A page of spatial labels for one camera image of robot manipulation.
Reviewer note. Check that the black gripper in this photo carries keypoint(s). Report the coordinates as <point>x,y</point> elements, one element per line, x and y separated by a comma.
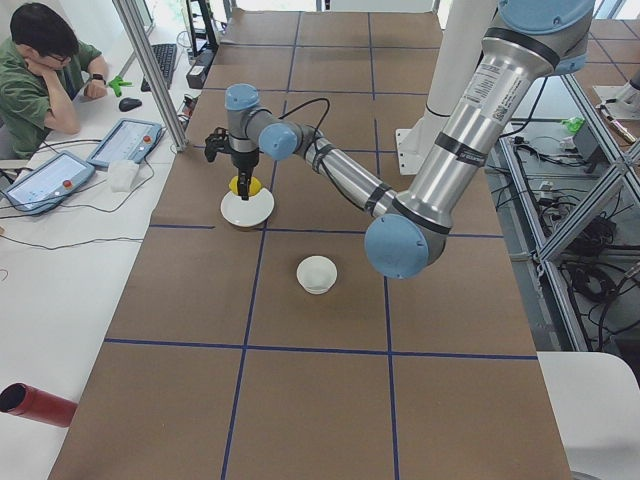
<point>245,161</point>

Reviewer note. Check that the yellow lemon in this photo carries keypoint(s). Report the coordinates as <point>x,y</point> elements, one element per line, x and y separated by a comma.
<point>255,186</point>

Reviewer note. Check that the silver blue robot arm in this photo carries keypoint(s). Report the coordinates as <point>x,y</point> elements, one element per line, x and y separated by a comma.
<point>525,41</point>

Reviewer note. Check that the white plate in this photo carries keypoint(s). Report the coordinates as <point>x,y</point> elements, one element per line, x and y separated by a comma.
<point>247,213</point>

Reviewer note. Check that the white ceramic bowl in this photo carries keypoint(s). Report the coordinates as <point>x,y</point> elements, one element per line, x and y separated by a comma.
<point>316,274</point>

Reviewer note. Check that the far blue teach pendant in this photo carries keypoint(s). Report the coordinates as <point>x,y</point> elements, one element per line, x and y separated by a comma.
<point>129,139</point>

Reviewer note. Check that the blue teach pendant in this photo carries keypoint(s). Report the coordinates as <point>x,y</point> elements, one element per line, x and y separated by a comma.
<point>47,186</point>
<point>129,139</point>

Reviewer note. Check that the white cloth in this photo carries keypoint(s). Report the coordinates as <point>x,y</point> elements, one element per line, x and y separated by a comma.
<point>121,175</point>

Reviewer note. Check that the black box device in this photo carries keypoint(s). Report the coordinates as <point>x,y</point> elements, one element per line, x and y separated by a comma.
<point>197,75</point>

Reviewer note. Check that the black computer mouse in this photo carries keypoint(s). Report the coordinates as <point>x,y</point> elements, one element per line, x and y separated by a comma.
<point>128,104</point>

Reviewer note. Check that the black keyboard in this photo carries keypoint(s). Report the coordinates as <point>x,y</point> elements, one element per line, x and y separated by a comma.
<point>166,57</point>

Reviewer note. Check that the green plastic toy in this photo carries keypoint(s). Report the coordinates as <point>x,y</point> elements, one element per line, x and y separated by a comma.
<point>117,84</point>

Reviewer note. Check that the brown paper table cover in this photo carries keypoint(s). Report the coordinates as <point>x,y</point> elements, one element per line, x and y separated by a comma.
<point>217,364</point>

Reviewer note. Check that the near blue teach pendant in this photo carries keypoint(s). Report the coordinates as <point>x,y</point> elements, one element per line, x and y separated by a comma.
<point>47,186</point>

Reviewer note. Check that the person in green shirt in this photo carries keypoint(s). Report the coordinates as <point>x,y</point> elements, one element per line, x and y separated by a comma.
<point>43,68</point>

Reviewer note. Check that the red cylinder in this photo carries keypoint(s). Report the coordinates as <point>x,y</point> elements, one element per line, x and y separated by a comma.
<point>28,402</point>

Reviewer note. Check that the grey power supply box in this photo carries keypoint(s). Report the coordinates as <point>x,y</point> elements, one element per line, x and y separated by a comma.
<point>589,149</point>

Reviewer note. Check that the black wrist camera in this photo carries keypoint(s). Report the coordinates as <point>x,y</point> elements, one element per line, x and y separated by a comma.
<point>216,143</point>

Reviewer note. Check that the aluminium frame post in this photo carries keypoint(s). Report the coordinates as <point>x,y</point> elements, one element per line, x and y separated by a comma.
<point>134,27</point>

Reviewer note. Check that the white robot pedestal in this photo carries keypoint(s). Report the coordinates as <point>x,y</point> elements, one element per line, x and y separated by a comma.
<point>458,57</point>

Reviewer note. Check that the aluminium frame rack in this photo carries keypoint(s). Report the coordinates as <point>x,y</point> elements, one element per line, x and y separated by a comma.
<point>573,237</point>

